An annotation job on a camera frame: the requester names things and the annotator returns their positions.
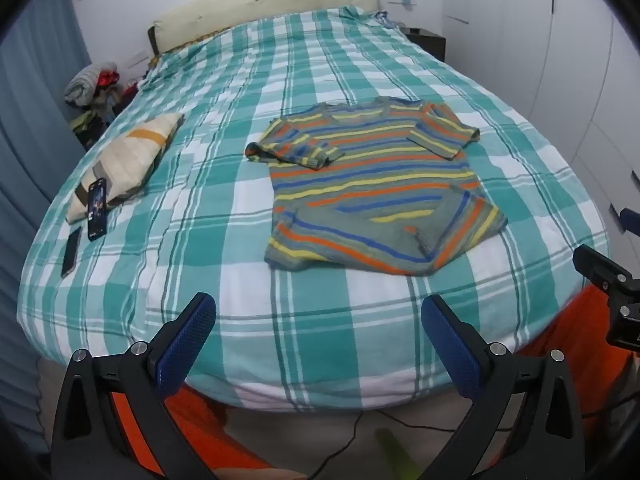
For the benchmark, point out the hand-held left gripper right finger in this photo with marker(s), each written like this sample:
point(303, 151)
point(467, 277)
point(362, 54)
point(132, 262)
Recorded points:
point(452, 345)

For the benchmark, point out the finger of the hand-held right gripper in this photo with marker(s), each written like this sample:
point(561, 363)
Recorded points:
point(600, 267)

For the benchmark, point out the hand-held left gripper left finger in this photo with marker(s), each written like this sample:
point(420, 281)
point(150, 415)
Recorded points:
point(187, 340)

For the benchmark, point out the pile of clothes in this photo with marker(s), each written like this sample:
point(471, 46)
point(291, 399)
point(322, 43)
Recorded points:
point(92, 90)

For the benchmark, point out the person's orange clothing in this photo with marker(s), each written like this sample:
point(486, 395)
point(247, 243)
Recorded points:
point(200, 435)

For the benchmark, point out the yellow-green object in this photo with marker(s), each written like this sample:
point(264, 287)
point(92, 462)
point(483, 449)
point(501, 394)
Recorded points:
point(397, 455)

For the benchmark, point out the bed with teal checked sheet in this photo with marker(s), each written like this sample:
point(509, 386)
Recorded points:
point(225, 210)

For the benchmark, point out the dark smartphone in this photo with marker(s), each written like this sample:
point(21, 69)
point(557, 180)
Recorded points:
point(71, 252)

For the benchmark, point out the smartphone with lit screen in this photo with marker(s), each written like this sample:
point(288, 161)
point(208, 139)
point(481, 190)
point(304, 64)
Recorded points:
point(97, 210)

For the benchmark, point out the striped beige pillow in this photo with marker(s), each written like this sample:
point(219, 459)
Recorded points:
point(130, 160)

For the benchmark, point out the white wardrobe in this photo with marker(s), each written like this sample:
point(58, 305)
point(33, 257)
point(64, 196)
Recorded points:
point(550, 60)

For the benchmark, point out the blue curtain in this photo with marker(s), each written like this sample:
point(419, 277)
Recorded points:
point(30, 110)

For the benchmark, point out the dark nightstand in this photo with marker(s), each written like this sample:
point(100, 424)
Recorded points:
point(427, 42)

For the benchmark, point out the cream padded headboard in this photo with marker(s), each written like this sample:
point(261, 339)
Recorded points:
point(260, 5)

